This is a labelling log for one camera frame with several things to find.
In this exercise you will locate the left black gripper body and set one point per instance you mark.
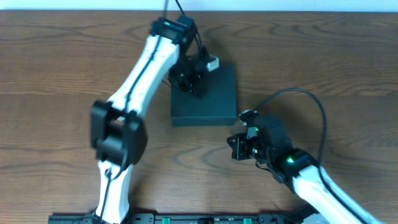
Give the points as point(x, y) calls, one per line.
point(189, 83)

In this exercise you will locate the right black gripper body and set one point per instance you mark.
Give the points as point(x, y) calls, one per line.
point(244, 144)

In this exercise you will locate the black gift box with lid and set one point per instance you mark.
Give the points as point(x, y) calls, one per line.
point(217, 107)

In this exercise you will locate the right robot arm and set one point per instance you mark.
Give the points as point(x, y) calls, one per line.
point(305, 177)

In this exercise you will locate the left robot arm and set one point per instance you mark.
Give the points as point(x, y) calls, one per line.
point(118, 133)

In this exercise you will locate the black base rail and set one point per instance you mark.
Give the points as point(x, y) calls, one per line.
point(263, 218)

